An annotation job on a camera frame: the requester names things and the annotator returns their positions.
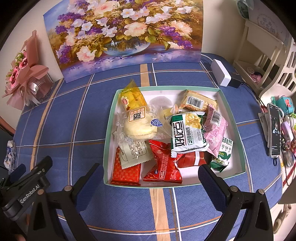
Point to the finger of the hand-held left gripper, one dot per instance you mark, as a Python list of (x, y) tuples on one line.
[(41, 165), (19, 171)]

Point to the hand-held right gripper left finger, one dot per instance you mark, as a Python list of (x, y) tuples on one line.
[(91, 178)]

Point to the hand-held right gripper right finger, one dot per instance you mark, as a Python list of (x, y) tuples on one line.
[(208, 180)]

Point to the red white-striped cake packet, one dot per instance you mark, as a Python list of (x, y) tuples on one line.
[(192, 158)]

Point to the green biscuit packet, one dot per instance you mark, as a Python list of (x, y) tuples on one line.
[(225, 150)]

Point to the red patterned packet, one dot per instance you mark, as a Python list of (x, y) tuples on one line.
[(126, 175)]

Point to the pale grey pastry packet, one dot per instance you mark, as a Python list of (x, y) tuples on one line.
[(131, 154)]

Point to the red crinkled snack packet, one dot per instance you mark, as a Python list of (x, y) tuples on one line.
[(161, 164)]

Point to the green white snack packet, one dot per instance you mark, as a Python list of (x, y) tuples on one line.
[(187, 134)]

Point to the pink snack packet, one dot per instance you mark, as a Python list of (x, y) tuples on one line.
[(215, 129)]

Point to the clear packet white bun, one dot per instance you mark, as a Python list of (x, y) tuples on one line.
[(138, 125)]

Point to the beige bread packet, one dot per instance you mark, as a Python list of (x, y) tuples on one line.
[(196, 100)]

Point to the yellow cake packet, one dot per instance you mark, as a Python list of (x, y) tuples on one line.
[(133, 98)]

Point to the white box teal rim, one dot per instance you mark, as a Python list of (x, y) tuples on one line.
[(161, 95)]

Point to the crumpled blue white wrapper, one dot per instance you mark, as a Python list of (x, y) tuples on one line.
[(10, 155)]

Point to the reddish brown wooden board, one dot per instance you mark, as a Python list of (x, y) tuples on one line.
[(5, 126)]

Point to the blue plaid tablecloth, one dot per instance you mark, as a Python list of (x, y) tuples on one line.
[(69, 120)]

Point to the grey phone stand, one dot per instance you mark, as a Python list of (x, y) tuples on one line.
[(263, 120)]

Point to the smartphone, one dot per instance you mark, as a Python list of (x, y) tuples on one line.
[(275, 129)]

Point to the pink flower bouquet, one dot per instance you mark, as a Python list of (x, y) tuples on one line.
[(25, 78)]

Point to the pile of small trinkets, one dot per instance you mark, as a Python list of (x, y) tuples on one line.
[(289, 134)]

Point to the black power adapter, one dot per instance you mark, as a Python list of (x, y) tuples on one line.
[(235, 80)]

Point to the teal toy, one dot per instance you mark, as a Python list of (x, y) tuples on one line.
[(283, 102)]

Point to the white rectangular device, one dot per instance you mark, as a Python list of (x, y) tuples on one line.
[(220, 71)]

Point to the small pink object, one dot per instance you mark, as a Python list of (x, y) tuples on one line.
[(256, 77)]

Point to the flower painting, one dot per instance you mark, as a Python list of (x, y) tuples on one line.
[(115, 34)]

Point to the white wooden shelf rack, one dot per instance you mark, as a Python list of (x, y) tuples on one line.
[(263, 39)]

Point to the white printed card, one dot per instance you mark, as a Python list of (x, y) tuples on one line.
[(266, 20)]

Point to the teal round ornament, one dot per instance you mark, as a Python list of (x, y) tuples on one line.
[(242, 7)]

